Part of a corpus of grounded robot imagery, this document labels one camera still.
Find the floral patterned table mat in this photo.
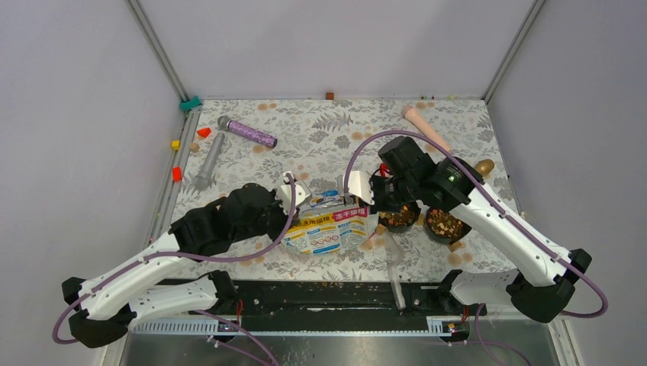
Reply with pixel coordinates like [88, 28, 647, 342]
[172, 99, 515, 282]

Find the pet food kibble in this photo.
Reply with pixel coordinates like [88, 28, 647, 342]
[378, 202, 466, 239]

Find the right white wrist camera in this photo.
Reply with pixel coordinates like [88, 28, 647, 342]
[336, 170, 375, 205]

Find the red block on rail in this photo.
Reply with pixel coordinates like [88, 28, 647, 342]
[171, 166, 183, 182]

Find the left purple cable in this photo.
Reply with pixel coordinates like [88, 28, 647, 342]
[52, 172, 298, 366]

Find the purple glitter toy microphone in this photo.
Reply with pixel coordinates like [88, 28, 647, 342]
[217, 115, 278, 149]

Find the red triangular block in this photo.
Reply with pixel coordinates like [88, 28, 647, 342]
[196, 127, 212, 139]

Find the grey toy microphone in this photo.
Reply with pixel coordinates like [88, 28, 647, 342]
[194, 132, 226, 191]

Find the purple cable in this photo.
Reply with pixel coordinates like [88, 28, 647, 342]
[343, 130, 610, 364]
[52, 172, 298, 366]

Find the gold toy microphone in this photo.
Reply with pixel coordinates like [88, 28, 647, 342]
[474, 159, 495, 178]

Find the red plastic box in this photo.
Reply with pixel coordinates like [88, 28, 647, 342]
[378, 163, 391, 177]

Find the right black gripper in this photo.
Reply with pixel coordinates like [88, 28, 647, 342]
[359, 173, 418, 214]

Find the small tan wooden block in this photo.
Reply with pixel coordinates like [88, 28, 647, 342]
[448, 241, 465, 252]

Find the cat food bag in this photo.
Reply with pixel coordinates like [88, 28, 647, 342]
[282, 190, 378, 256]

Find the pink toy microphone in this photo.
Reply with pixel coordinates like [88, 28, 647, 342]
[401, 105, 451, 152]

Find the teal plastic block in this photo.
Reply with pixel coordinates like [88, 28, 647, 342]
[179, 95, 202, 112]

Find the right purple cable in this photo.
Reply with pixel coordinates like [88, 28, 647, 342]
[343, 130, 610, 364]

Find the black bowl paw print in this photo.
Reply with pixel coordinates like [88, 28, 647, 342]
[378, 201, 421, 233]

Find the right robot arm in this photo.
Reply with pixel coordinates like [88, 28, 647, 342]
[370, 136, 592, 323]

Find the black bowl fish print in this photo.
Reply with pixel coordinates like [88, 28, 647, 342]
[424, 208, 472, 245]

